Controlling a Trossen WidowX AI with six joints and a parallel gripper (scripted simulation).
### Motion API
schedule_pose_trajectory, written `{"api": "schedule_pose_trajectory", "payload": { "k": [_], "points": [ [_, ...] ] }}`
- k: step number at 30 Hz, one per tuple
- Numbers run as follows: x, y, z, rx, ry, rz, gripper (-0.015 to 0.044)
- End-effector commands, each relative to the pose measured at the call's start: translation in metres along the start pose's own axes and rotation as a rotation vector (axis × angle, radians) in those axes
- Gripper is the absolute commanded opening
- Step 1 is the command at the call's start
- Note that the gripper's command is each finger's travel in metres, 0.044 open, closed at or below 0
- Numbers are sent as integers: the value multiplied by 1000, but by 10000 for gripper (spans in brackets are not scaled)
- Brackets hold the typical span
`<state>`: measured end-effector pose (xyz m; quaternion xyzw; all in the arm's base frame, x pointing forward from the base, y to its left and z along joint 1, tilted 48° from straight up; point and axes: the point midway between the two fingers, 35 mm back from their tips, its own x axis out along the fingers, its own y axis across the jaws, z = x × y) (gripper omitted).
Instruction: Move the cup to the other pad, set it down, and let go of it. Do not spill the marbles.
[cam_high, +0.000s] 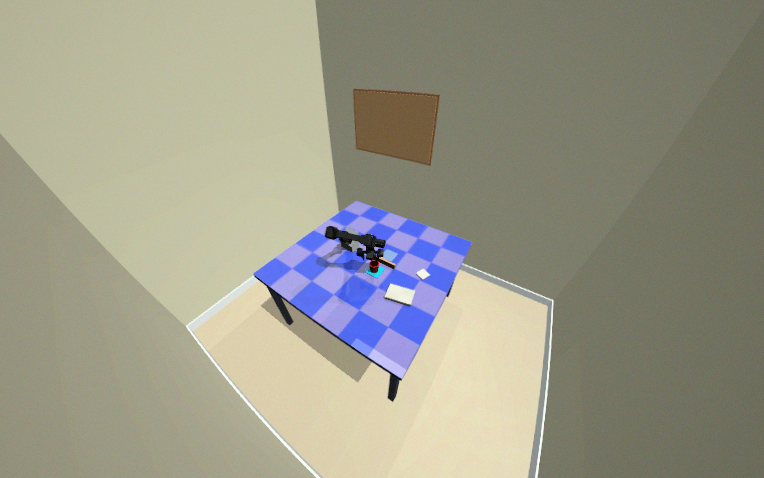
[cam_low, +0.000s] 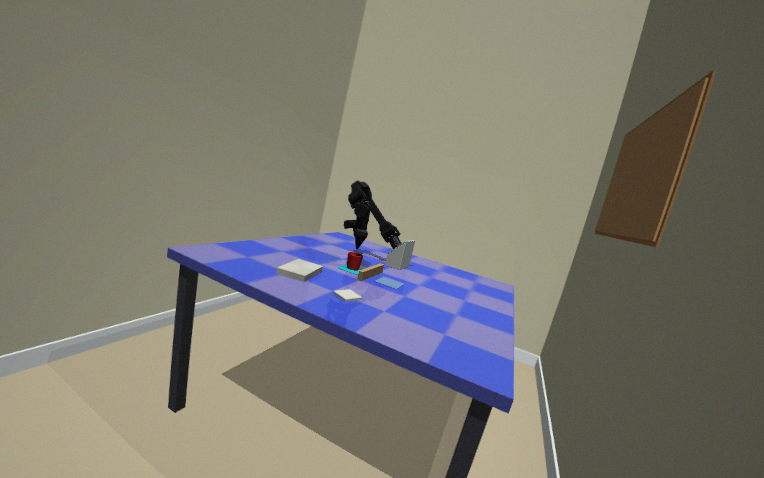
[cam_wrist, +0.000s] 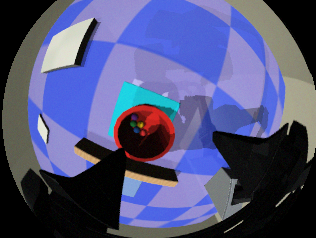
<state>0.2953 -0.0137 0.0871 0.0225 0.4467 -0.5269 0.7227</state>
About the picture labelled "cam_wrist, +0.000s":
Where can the red cup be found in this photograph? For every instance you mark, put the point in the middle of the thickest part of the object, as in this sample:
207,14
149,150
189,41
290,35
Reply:
159,133

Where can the tan wooden bar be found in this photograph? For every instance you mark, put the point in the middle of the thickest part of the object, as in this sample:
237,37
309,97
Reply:
135,169

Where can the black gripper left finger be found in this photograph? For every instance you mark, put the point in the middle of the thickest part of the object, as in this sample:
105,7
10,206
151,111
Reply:
97,190

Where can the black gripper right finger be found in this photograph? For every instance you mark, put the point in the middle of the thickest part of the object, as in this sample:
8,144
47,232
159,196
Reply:
249,157

